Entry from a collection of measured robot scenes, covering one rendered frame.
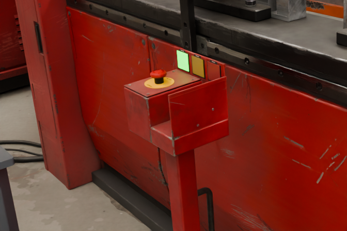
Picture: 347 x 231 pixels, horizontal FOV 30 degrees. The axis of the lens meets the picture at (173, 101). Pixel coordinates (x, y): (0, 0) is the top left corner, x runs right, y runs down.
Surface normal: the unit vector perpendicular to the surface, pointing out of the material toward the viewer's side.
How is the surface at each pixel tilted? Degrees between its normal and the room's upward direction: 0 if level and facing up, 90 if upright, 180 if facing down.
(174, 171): 90
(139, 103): 90
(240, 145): 90
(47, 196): 0
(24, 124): 0
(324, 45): 0
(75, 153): 90
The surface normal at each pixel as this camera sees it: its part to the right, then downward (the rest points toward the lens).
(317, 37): -0.08, -0.92
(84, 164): 0.55, 0.27
